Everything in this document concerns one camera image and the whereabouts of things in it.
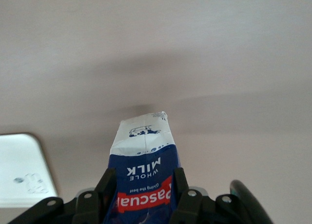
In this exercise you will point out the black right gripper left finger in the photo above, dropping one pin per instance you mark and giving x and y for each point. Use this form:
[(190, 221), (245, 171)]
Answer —
[(97, 202)]

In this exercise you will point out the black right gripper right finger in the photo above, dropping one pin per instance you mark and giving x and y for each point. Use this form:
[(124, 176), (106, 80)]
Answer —
[(187, 207)]

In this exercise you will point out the blue white milk carton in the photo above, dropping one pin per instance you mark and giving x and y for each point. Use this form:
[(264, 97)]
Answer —
[(143, 165)]

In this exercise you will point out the cream tray with bear print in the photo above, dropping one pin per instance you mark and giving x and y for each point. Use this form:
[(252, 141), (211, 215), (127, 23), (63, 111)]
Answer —
[(19, 165)]

